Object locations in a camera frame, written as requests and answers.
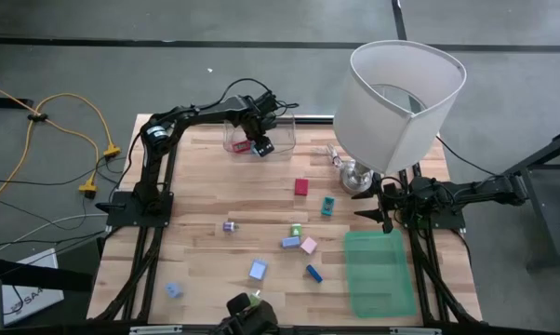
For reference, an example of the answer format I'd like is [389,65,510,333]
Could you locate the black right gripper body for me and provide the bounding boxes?
[372,172,411,234]

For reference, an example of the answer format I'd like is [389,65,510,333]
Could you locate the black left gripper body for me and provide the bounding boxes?
[240,90,281,141]

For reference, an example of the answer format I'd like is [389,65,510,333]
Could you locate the dark blue block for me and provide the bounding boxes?
[305,263,324,284]

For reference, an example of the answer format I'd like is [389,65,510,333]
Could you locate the light blue wall charger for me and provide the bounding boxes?
[248,258,269,282]
[164,281,184,300]

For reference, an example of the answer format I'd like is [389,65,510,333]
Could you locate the clear plastic bin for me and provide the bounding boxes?
[221,110,298,163]

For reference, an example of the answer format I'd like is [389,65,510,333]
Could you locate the green translucent plastic bin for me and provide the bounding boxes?
[343,228,419,320]

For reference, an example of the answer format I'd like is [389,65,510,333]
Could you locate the pink flat block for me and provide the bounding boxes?
[300,235,319,256]

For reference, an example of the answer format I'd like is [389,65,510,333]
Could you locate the white lamp with shade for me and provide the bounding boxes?
[332,39,468,195]

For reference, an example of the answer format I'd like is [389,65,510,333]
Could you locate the black metal side table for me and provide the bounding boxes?
[495,127,560,271]

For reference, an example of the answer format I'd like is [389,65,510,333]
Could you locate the dark bulky object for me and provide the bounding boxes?
[209,291,280,335]

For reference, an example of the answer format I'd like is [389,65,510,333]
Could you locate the black floor bar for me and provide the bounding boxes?
[0,96,34,110]

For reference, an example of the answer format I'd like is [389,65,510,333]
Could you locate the black beam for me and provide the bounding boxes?
[0,255,94,293]

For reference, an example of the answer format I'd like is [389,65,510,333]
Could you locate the white printed box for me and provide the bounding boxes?
[0,248,65,327]

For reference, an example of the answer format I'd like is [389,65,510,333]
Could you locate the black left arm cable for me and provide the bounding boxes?
[217,77,300,117]

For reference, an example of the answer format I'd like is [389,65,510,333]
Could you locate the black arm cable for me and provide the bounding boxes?
[434,134,500,178]
[217,77,300,117]

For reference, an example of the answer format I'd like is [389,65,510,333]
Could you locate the clear lamp cord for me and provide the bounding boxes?
[312,142,345,169]

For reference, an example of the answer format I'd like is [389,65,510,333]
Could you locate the black aluminium frame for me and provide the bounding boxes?
[93,114,484,335]

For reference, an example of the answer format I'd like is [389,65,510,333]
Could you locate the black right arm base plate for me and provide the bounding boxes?
[397,191,467,233]

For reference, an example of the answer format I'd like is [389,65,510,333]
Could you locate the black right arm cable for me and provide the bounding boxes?
[434,134,500,178]

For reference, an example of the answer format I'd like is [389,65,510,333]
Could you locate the long silver bracket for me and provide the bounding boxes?
[128,325,184,335]
[390,327,443,335]

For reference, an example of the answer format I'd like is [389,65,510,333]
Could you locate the yellow extension cord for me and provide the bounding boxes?
[0,78,100,213]
[31,92,122,159]

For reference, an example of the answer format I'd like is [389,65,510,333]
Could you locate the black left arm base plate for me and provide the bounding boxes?
[96,189,175,229]

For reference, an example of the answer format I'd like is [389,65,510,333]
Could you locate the white floor cable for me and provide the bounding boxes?
[0,212,110,257]

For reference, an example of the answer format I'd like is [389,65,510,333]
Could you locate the black floor cable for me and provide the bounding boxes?
[0,229,109,252]
[0,155,126,187]
[0,193,90,232]

